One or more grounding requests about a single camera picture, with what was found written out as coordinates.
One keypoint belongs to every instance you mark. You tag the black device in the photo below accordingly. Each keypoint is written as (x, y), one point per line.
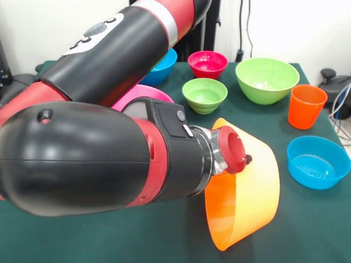
(4, 68)

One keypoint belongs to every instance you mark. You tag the large blue bowl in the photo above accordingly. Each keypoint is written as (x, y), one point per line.
(164, 68)

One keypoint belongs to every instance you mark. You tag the dark green table cloth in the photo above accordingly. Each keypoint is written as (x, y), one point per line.
(301, 219)

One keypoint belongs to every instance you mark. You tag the small green bowl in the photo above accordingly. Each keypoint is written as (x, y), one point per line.
(204, 93)

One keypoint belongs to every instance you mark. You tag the large pink bowl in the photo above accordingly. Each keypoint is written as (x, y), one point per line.
(148, 94)

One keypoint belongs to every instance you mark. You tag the large orange bowl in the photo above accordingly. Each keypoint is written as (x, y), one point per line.
(255, 191)

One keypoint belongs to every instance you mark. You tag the large green bowl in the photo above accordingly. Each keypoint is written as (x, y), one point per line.
(266, 76)

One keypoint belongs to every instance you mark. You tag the small shallow blue bowl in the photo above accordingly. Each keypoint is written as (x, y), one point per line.
(315, 164)

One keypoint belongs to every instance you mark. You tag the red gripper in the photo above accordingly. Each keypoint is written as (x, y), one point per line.
(233, 150)

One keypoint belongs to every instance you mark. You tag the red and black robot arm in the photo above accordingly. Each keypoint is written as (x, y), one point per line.
(82, 164)

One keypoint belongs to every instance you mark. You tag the small crimson bowl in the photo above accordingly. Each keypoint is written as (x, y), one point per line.
(207, 64)

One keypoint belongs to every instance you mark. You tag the orange cup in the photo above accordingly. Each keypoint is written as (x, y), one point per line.
(305, 109)

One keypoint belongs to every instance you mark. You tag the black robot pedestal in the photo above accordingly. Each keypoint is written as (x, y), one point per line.
(211, 33)

